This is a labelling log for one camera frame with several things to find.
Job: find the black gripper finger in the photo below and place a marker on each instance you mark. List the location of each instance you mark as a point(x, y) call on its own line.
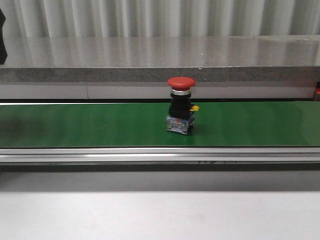
point(3, 51)

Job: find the white pleated curtain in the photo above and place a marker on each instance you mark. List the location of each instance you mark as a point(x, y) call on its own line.
point(159, 18)

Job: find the green conveyor belt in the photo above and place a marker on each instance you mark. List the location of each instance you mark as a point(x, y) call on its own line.
point(91, 133)

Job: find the grey granite counter ledge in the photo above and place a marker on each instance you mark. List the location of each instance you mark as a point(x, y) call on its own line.
point(137, 68)

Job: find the red plastic tray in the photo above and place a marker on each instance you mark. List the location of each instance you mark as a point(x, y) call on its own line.
point(317, 92)

